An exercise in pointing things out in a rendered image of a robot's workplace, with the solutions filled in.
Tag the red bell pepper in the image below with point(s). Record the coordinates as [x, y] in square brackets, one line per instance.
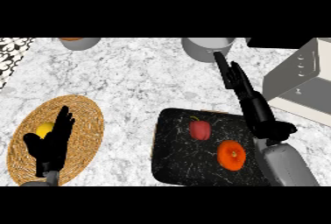
[200, 129]

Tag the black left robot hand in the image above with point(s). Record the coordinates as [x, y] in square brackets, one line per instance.
[52, 145]

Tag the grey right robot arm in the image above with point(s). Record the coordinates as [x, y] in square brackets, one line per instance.
[282, 163]

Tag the grey pot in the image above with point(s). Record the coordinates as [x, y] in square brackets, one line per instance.
[203, 48]

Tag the yellow squash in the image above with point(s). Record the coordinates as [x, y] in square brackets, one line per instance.
[44, 129]

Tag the grey boxy appliance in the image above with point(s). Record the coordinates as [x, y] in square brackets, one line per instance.
[302, 84]

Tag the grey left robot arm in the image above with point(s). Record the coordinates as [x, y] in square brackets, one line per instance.
[43, 180]

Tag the black marbled tray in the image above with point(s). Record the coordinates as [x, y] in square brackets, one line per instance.
[189, 157]

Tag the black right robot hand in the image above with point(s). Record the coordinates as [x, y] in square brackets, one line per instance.
[254, 108]

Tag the orange round pumpkin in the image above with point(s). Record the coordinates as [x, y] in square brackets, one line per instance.
[231, 155]

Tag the black and white patterned cloth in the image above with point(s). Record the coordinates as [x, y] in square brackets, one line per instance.
[10, 57]

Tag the round woven wicker placemat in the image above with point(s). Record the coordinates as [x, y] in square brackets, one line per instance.
[81, 137]

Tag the dark flat object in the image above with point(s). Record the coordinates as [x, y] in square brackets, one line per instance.
[275, 42]

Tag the grey bowl with orange content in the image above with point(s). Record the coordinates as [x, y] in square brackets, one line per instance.
[80, 43]

